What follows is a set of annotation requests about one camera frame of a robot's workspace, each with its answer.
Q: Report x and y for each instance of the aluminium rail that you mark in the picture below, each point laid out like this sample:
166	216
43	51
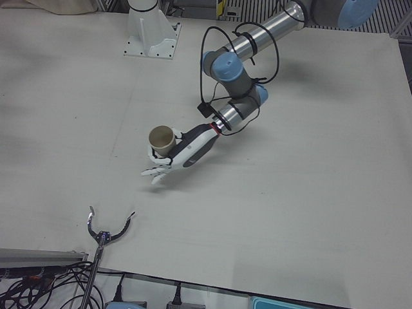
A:
38	256

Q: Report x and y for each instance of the aluminium frame beam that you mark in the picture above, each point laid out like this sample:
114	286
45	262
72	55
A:
402	19

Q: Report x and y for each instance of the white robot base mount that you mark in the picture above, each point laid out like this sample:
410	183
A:
148	35

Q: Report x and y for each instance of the black power plug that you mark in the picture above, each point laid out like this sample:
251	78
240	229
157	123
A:
176	294
118	291

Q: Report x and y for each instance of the light blue plastic bin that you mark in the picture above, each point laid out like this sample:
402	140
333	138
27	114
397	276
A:
283	303

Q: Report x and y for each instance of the grey power strip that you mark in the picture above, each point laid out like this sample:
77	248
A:
186	305

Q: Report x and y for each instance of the white table cover sheet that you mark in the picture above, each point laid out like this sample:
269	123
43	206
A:
289	193

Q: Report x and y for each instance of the white paper cup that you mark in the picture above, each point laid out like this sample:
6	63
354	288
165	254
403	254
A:
161	136

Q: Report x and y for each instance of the beige fabric cover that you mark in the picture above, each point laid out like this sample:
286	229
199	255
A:
64	4

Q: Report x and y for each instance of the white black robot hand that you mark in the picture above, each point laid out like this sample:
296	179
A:
193	148

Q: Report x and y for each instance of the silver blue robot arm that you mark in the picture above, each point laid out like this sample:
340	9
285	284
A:
277	22

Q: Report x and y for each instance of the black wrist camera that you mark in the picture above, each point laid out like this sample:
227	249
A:
205	110

